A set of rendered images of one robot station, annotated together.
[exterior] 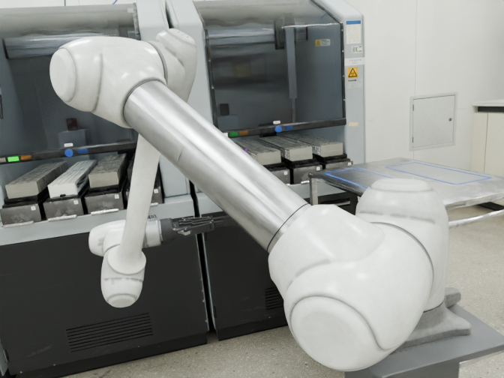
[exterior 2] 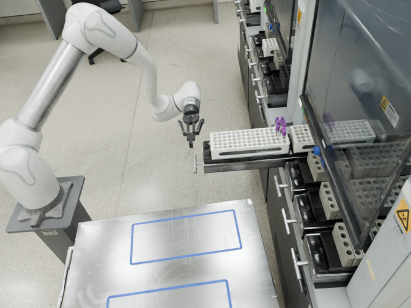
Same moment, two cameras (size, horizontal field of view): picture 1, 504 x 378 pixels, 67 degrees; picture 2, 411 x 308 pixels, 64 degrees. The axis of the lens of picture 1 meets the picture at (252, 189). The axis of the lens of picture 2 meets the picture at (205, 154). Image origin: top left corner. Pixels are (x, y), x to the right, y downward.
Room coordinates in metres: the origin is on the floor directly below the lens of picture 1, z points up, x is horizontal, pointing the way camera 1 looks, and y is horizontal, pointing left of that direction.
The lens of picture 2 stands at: (1.54, -0.89, 1.75)
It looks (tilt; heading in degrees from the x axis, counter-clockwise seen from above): 46 degrees down; 106
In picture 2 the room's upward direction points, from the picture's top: 8 degrees counter-clockwise
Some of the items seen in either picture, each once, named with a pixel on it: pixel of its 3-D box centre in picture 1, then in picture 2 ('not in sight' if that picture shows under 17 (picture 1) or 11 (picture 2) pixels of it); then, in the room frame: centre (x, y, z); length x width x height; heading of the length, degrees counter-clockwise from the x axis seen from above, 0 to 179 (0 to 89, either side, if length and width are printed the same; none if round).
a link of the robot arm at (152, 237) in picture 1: (151, 232); (191, 107); (1.14, 0.33, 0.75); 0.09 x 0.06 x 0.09; 12
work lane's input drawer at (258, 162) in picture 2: not in sight; (282, 150); (1.58, 0.05, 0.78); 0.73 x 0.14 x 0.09; 13
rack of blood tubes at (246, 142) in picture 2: not in sight; (248, 143); (1.45, 0.02, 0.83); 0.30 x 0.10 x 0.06; 13
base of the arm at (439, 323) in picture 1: (408, 301); (42, 201); (0.66, -0.28, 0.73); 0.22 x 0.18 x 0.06; 103
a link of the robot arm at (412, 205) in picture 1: (398, 238); (25, 174); (0.64, -0.26, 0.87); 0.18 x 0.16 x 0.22; 143
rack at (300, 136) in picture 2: not in sight; (329, 137); (1.76, 0.08, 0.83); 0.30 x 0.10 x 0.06; 13
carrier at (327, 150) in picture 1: (331, 150); (342, 244); (1.76, -0.38, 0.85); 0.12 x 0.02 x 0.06; 102
